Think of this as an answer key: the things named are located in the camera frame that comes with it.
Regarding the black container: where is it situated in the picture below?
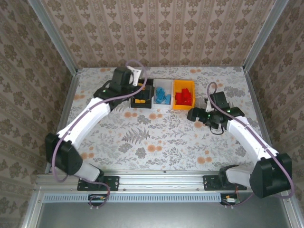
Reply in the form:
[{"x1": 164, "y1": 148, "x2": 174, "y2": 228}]
[{"x1": 129, "y1": 77, "x2": 154, "y2": 109}]

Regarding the white container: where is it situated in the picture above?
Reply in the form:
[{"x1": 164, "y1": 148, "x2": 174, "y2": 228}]
[{"x1": 152, "y1": 78, "x2": 174, "y2": 110}]

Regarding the yellow container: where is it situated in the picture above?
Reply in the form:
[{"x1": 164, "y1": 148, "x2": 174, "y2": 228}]
[{"x1": 172, "y1": 79, "x2": 196, "y2": 111}]

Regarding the floral tablecloth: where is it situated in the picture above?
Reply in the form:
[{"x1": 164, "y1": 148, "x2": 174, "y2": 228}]
[{"x1": 58, "y1": 66, "x2": 274, "y2": 172}]

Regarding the small black controller board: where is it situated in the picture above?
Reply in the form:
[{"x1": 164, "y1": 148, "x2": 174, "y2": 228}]
[
  {"x1": 220, "y1": 193, "x2": 241, "y2": 209},
  {"x1": 88, "y1": 193, "x2": 110, "y2": 209}
]

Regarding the grey metal panel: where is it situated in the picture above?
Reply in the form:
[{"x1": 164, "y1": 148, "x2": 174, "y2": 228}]
[{"x1": 22, "y1": 190, "x2": 304, "y2": 228}]

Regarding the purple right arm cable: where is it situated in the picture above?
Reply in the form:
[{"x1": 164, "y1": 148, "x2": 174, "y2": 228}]
[{"x1": 206, "y1": 81, "x2": 295, "y2": 209}]

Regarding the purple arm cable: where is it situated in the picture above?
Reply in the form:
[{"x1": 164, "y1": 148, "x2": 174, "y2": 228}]
[
  {"x1": 51, "y1": 59, "x2": 146, "y2": 211},
  {"x1": 206, "y1": 81, "x2": 295, "y2": 209}
]

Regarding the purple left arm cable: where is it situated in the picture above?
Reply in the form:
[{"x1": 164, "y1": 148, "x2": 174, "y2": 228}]
[{"x1": 51, "y1": 59, "x2": 146, "y2": 211}]

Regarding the aluminium table side rail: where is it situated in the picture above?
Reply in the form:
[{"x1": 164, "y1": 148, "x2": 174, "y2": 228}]
[
  {"x1": 46, "y1": 70, "x2": 83, "y2": 171},
  {"x1": 243, "y1": 67, "x2": 276, "y2": 157}
]

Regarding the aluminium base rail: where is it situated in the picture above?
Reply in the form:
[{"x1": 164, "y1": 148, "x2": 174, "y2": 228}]
[{"x1": 33, "y1": 170, "x2": 293, "y2": 192}]

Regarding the aluminium frame post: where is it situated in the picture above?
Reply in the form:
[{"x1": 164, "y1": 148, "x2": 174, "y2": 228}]
[
  {"x1": 27, "y1": 0, "x2": 79, "y2": 75},
  {"x1": 242, "y1": 0, "x2": 289, "y2": 72}
]

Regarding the grey slotted cable duct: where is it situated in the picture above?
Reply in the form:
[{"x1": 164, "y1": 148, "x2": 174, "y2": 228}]
[{"x1": 43, "y1": 192, "x2": 223, "y2": 203}]

